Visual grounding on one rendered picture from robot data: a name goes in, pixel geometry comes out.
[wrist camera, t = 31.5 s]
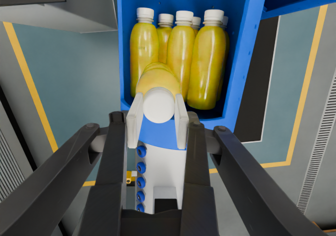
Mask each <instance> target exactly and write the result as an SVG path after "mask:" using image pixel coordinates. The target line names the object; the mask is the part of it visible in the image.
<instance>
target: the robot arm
mask: <svg viewBox="0 0 336 236"><path fill-rule="evenodd" d="M143 115H144V113H143V93H142V92H138V93H137V94H136V96H135V98H134V100H133V103H132V105H131V107H130V110H122V111H113V112H110V113H109V115H108V116H109V126H108V127H102V128H100V126H99V124H97V123H88V124H86V125H84V126H82V127H81V128H80V129H79V130H78V131H77V132H76V133H75V134H74V135H73V136H72V137H71V138H70V139H68V140H67V141H66V142H65V143H64V144H63V145H62V146H61V147H60V148H59V149H58V150H57V151H56V152H54V153H53V154H52V155H51V156H50V157H49V158H48V159H47V160H46V161H45V162H44V163H43V164H42V165H40V166H39V167H38V168H37V169H36V170H35V171H34V172H33V173H32V174H31V175H30V176H29V177H28V178H26V179H25V180H24V181H23V182H22V183H21V184H20V185H19V186H18V187H17V188H16V189H15V190H14V191H12V192H11V193H10V194H9V195H8V196H7V197H6V198H5V199H4V200H3V201H2V202H1V203H0V236H51V235H52V233H53V231H54V230H55V228H56V227H57V225H58V224H59V222H60V220H61V219H62V217H63V216H64V214H65V213H66V211H67V209H68V208H69V206H70V205H71V203H72V202H73V200H74V198H75V197H76V195H77V194H78V192H79V190H80V189H81V187H82V186H83V184H84V183H85V181H86V179H87V178H88V176H89V175H90V173H91V172H92V170H93V168H94V167H95V165H96V164H97V162H98V161H99V159H100V157H101V160H100V164H99V168H98V173H97V177H96V181H95V185H94V186H91V187H90V190H89V193H88V197H87V201H86V205H85V209H84V212H83V216H82V220H81V224H80V227H79V231H78V235H77V236H220V234H219V227H218V218H217V210H216V202H215V194H214V188H213V187H211V182H210V172H209V163H208V153H209V155H210V157H211V159H212V161H213V163H214V165H215V167H216V169H217V171H218V173H219V175H220V177H221V179H222V181H223V183H224V185H225V187H226V189H227V191H228V193H229V195H230V197H231V199H232V201H233V203H234V205H235V207H236V209H237V211H238V213H239V215H240V217H241V219H242V221H243V223H244V225H245V227H246V229H247V231H248V233H249V235H250V236H329V235H328V234H326V233H325V232H324V231H323V230H321V229H320V228H319V227H318V226H316V225H315V224H314V223H313V222H311V221H310V220H309V219H308V218H306V216H305V215H304V214H303V213H302V212H301V211H300V210H299V208H298V207H297V206H296V205H295V204H294V203H293V202H292V200H291V199H290V198H289V197H288V196H287V195H286V193H285V192H284V191H283V190H282V189H281V188H280V187H279V185H278V184H277V183H276V182H275V181H274V180H273V179H272V177H271V176H270V175H269V174H268V173H267V172H266V171H265V169H264V168H263V167H262V166H261V165H260V164H259V163H258V161H257V160H256V159H255V158H254V157H253V156H252V155H251V153H250V152H249V151H248V150H247V149H246V148H245V147H244V145H243V144H242V143H241V142H240V141H239V140H238V139H237V137H236V136H235V135H234V134H233V133H232V132H231V131H230V129H228V128H227V127H225V126H215V127H214V128H213V130H211V129H207V128H205V126H204V124H203V123H201V122H200V120H199V118H198V116H197V113H195V112H189V111H187V110H186V107H185V103H184V100H183V96H182V94H176V95H175V112H174V120H175V130H176V139H177V147H178V148H179V149H185V148H186V158H185V170H184V181H183V193H182V204H181V209H171V210H167V211H163V212H159V213H155V214H149V213H145V212H141V211H138V210H134V209H126V193H127V145H128V147H129V148H136V147H137V144H138V139H139V134H140V130H141V125H142V120H143Z"/></svg>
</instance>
